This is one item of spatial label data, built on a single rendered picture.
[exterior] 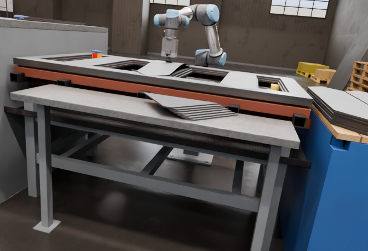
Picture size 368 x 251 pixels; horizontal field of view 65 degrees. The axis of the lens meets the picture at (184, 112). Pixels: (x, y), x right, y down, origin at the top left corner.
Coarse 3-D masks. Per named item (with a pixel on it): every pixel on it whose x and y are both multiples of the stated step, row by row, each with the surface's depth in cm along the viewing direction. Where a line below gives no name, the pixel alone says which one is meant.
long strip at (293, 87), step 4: (284, 80) 180; (288, 80) 182; (292, 80) 185; (284, 84) 161; (288, 84) 163; (292, 84) 164; (296, 84) 166; (288, 88) 148; (292, 88) 150; (296, 88) 151; (300, 88) 153; (292, 92) 138; (296, 92) 139; (300, 92) 140; (304, 92) 142; (308, 96) 130
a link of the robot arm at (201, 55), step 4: (196, 52) 241; (200, 52) 238; (204, 52) 238; (208, 52) 238; (196, 56) 242; (200, 56) 239; (204, 56) 237; (196, 60) 242; (200, 60) 240; (204, 60) 238; (196, 64) 243; (200, 64) 240; (204, 64) 241
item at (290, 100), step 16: (16, 64) 158; (32, 64) 156; (48, 64) 153; (112, 64) 181; (128, 64) 200; (144, 64) 208; (128, 80) 144; (144, 80) 142; (160, 80) 140; (176, 80) 138; (256, 80) 177; (272, 80) 190; (240, 96) 133; (256, 96) 131; (272, 96) 130; (288, 96) 128
